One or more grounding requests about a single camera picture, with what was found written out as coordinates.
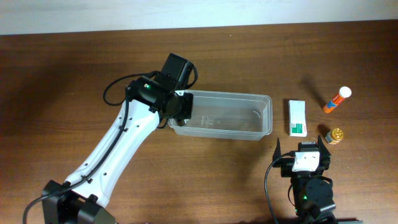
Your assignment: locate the white green medicine box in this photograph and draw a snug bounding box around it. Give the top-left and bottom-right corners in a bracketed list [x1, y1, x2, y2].
[289, 100, 308, 137]

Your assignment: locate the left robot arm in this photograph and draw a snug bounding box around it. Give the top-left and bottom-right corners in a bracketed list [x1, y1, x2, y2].
[38, 54, 198, 223]

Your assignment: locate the small gold lid jar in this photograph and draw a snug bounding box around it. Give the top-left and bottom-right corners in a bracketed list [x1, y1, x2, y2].
[325, 128, 344, 144]

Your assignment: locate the orange vitamin tube white cap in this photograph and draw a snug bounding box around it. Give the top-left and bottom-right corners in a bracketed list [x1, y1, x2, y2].
[323, 86, 352, 113]

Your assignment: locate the clear plastic container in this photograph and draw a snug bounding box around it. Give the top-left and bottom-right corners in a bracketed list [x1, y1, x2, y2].
[169, 90, 272, 141]

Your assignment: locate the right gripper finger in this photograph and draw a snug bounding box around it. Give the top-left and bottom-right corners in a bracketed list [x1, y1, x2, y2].
[317, 135, 331, 157]
[272, 138, 281, 162]

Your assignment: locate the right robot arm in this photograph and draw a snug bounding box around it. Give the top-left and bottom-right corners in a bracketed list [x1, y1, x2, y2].
[270, 136, 337, 223]

